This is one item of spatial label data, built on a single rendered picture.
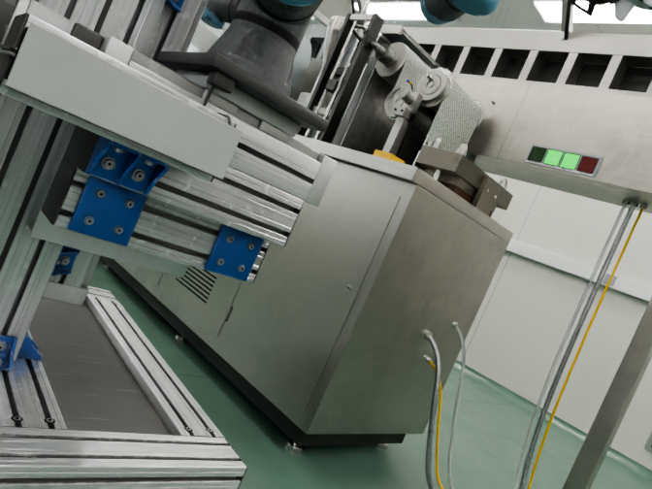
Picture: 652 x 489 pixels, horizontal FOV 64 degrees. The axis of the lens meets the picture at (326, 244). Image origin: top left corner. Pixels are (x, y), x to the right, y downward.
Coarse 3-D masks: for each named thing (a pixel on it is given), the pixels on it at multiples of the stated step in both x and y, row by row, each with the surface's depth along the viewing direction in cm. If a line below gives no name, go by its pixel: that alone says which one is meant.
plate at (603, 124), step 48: (480, 96) 208; (528, 96) 195; (576, 96) 182; (624, 96) 172; (480, 144) 203; (528, 144) 190; (576, 144) 178; (624, 144) 168; (576, 192) 195; (624, 192) 170
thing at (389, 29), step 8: (384, 24) 203; (392, 24) 200; (384, 32) 202; (392, 32) 199; (400, 32) 197; (400, 40) 206; (408, 40) 202; (416, 48) 207; (424, 56) 212; (432, 64) 216
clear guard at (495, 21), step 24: (384, 0) 251; (408, 0) 240; (504, 0) 206; (528, 0) 199; (552, 0) 192; (408, 24) 248; (432, 24) 238; (456, 24) 228; (480, 24) 220; (504, 24) 212; (528, 24) 204; (552, 24) 197
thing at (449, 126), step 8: (440, 112) 181; (448, 112) 184; (440, 120) 183; (448, 120) 186; (456, 120) 188; (432, 128) 181; (440, 128) 184; (448, 128) 187; (456, 128) 190; (464, 128) 193; (472, 128) 196; (432, 136) 182; (440, 136) 185; (448, 136) 188; (456, 136) 191; (464, 136) 194; (424, 144) 181; (448, 144) 190; (456, 144) 193
